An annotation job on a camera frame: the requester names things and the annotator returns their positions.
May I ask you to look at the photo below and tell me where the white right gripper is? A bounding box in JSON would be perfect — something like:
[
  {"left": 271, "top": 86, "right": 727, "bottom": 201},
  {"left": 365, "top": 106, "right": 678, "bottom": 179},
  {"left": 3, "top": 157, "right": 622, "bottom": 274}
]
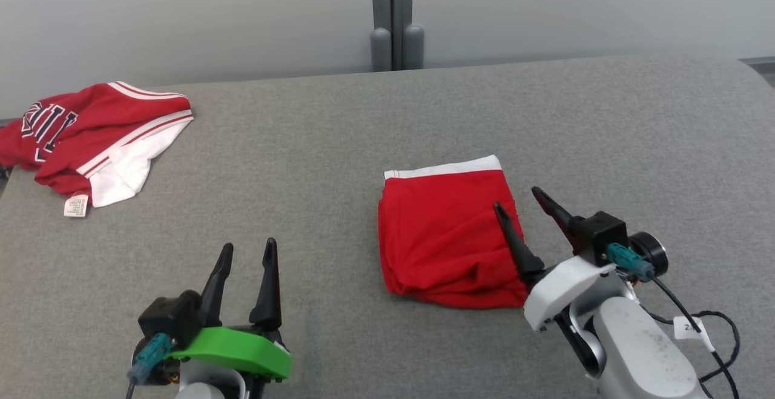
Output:
[{"left": 493, "top": 186, "right": 636, "bottom": 333}]

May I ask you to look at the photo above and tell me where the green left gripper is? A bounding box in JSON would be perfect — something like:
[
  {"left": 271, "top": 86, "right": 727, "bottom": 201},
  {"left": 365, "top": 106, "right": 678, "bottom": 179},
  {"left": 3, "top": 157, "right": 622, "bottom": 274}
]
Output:
[{"left": 165, "top": 237, "right": 292, "bottom": 381}]

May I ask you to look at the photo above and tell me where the red shorts white waistband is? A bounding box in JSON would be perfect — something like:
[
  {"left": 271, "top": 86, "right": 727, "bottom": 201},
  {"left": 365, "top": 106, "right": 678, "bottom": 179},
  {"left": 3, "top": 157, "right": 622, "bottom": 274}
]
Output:
[{"left": 377, "top": 155, "right": 533, "bottom": 310}]

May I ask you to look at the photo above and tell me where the red jersey dark lettering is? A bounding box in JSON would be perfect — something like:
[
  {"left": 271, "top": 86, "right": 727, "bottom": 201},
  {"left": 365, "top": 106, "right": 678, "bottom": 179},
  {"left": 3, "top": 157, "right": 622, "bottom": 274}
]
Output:
[{"left": 0, "top": 81, "right": 194, "bottom": 218}]

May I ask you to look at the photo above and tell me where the teal right camera connector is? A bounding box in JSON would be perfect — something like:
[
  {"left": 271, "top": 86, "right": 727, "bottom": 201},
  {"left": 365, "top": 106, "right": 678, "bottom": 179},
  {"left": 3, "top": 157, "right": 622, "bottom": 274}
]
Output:
[{"left": 605, "top": 242, "right": 656, "bottom": 283}]

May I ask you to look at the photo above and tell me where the teal camera connector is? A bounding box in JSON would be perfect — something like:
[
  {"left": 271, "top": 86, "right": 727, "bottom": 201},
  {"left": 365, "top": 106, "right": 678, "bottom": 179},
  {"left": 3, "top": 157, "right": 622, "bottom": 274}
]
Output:
[
  {"left": 127, "top": 332, "right": 175, "bottom": 386},
  {"left": 605, "top": 242, "right": 656, "bottom": 283}
]

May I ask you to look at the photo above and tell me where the teal left camera connector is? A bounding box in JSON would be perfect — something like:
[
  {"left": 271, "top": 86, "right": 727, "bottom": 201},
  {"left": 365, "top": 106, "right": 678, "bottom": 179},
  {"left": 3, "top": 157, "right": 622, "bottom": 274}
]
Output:
[{"left": 127, "top": 332, "right": 175, "bottom": 386}]

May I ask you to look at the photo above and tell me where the black right camera cable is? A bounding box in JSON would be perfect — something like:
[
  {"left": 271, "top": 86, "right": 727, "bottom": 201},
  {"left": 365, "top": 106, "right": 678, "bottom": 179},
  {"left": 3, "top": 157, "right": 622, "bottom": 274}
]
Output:
[{"left": 642, "top": 275, "right": 740, "bottom": 399}]

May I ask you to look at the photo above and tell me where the white cable tag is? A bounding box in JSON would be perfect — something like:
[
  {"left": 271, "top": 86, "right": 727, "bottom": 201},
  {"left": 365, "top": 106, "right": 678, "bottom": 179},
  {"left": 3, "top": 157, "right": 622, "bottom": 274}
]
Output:
[{"left": 674, "top": 316, "right": 715, "bottom": 351}]

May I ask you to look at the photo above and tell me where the grey wall panel post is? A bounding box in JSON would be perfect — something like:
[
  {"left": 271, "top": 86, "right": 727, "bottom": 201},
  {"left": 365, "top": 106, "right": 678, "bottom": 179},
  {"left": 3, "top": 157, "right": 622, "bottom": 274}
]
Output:
[{"left": 369, "top": 0, "right": 424, "bottom": 73}]

